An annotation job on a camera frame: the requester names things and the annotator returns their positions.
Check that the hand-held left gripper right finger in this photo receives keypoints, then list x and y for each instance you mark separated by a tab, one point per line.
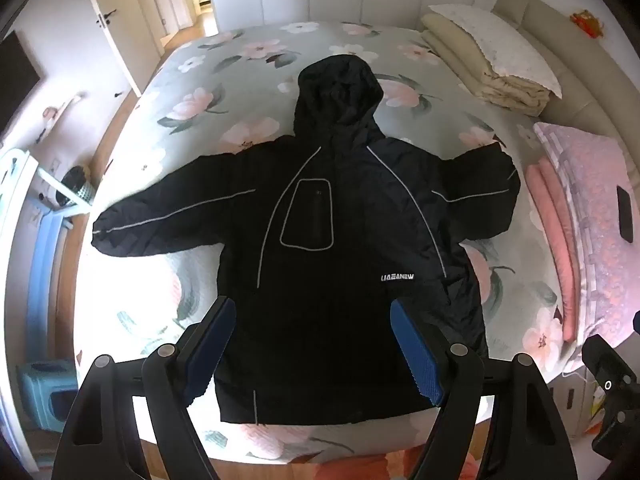
415	355

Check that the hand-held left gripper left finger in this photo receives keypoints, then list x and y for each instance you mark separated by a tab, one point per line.
215	350

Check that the black hooded jacket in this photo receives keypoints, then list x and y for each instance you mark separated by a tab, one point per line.
350	210

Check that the black phone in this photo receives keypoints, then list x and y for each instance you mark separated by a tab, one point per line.
625	215

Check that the light blue plastic stool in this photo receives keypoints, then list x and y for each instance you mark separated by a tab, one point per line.
47	392

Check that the light blue bench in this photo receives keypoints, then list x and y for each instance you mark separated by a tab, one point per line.
45	270

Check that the bed with floral bedspread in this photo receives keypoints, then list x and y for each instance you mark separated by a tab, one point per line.
225	110

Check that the white side table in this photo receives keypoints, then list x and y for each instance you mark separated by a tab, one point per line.
20	170

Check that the folded beige quilt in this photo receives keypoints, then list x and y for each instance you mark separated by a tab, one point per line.
480	80

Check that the beige padded headboard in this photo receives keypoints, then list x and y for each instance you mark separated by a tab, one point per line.
565	60

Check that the white floral pillow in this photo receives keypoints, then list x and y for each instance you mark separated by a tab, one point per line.
505	45

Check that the black television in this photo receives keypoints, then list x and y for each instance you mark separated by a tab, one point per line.
17	80

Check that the white door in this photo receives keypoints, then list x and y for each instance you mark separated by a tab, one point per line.
125	25

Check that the pink wall ornament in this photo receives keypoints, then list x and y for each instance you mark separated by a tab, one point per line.
60	110

